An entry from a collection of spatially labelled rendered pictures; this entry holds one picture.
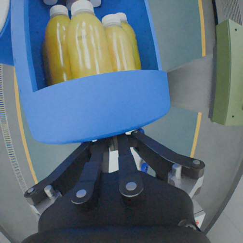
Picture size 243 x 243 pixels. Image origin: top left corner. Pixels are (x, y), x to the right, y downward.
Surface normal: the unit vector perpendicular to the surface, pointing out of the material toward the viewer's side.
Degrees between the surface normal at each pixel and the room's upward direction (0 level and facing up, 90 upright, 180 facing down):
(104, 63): 39
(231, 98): 1
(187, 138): 0
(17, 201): 0
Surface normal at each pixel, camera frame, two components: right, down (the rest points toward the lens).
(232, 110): 0.10, 0.22
